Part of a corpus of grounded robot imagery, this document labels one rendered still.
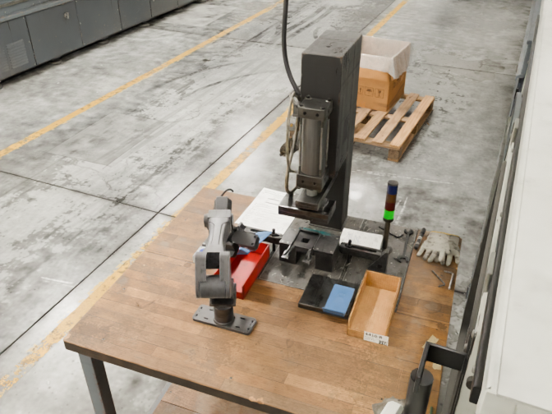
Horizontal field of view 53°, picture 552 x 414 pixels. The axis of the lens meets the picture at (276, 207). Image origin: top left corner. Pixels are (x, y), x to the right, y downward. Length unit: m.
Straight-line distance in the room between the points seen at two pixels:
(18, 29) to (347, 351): 5.75
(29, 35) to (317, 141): 5.50
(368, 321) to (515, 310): 1.10
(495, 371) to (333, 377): 1.02
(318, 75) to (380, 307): 0.78
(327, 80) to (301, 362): 0.86
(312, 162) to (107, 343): 0.85
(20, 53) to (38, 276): 3.69
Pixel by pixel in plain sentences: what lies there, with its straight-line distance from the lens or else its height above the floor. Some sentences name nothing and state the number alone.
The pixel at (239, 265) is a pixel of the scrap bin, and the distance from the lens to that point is 2.02.
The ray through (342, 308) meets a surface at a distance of 1.83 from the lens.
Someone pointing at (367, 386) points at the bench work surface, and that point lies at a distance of 1.66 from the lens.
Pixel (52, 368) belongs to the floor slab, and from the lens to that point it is 3.08.
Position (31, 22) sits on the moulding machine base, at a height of 0.55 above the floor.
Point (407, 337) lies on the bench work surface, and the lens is 1.81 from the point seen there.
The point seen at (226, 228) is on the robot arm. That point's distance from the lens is 1.58.
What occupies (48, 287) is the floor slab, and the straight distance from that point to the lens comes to 3.56.
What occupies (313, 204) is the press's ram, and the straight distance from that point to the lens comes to 1.85.
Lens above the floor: 2.18
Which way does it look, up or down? 33 degrees down
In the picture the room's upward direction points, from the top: straight up
